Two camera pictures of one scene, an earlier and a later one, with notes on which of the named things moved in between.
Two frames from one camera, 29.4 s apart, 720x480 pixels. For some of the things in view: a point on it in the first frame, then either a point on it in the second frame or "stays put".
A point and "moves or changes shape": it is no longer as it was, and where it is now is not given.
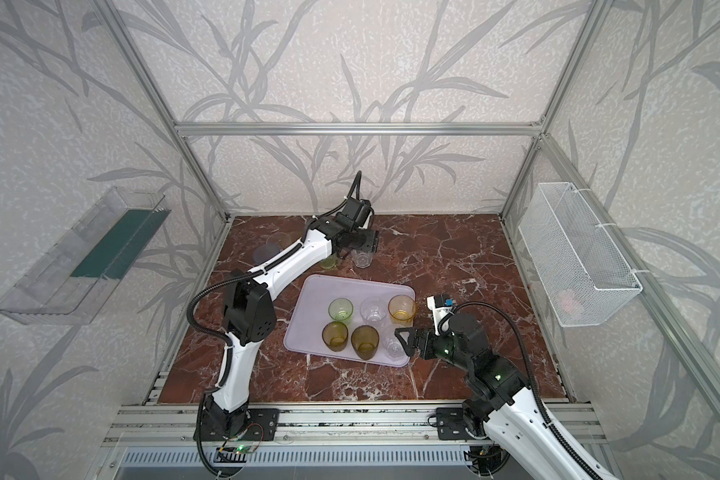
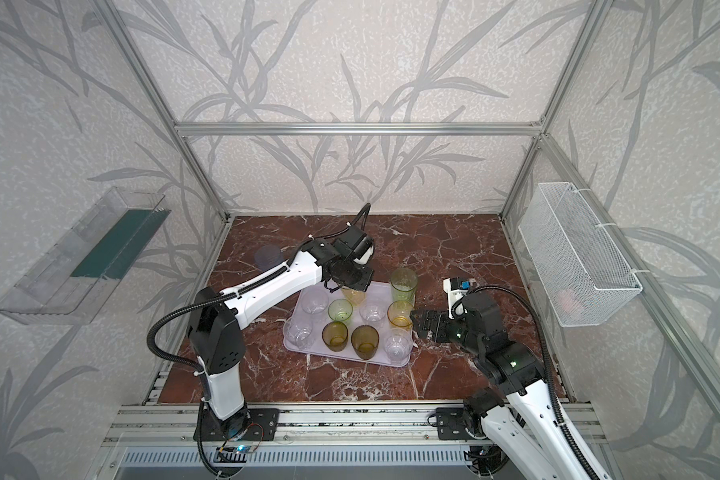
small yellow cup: [401, 310] stays put
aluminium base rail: [325, 424] stays put
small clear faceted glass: [394, 347] stays put
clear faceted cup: [364, 257] moves or changes shape
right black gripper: [416, 333] -> [440, 318]
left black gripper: [373, 237] -> [368, 275]
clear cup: [373, 311] stays put
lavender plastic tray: [353, 319] stays put
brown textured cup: [364, 340] stays put
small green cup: [341, 309] stays put
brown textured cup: [335, 335] stays put
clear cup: [282, 239] -> [297, 333]
